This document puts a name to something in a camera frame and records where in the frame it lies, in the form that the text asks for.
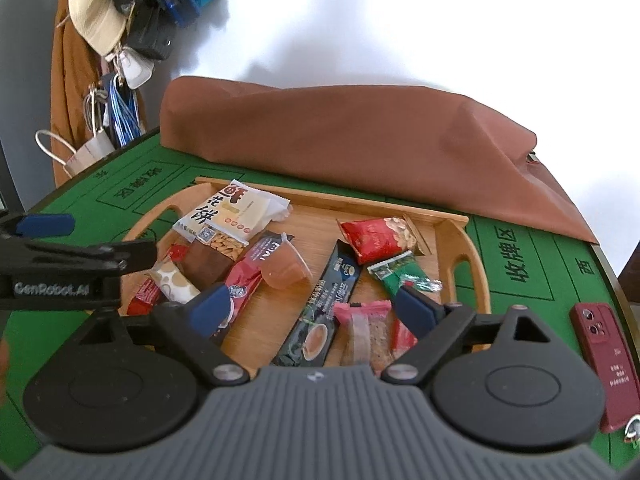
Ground white nougat candy pack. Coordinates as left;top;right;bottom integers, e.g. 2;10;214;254
149;259;200;304

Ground small red candy bar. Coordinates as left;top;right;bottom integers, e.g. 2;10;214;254
126;244;189;316

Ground green snack packet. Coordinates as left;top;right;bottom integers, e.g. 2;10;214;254
367;250;442;297

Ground red label sesame cracker pack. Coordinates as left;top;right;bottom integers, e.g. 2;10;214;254
333;300;394;376

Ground brown almond chocolate pack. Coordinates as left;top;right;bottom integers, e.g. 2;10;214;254
178;234;246;292

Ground red coffee stick sachet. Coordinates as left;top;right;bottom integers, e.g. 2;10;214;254
210;231;282;346

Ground red peanut snack bag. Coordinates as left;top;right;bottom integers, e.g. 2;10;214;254
338;216;432;264

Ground clear jelly cup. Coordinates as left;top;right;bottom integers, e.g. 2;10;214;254
259;233;312;290

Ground black coffee stick sachet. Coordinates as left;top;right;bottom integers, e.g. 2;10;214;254
271;240;362;367

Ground white flower cake snack pack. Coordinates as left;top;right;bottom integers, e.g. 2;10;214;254
172;180;291;247

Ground person's right hand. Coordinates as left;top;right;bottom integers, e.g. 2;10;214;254
0;339;10;401

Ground wooden serving tray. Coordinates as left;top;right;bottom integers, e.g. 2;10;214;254
122;177;491;375

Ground dark red smartphone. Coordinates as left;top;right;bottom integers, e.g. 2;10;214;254
570;304;639;434

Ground orange hanging coat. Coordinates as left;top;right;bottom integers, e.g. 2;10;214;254
49;0;107;186

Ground brown cloth cover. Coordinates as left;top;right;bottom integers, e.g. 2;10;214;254
160;76;594;242

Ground white small pouch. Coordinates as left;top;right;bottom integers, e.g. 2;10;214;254
106;47;154;90

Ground beige cap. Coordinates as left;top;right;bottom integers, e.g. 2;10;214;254
68;0;127;56

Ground black hanging bag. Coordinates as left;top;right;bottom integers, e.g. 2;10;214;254
114;0;177;61

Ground blue striped lanyards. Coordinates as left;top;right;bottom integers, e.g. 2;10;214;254
81;71;144;149

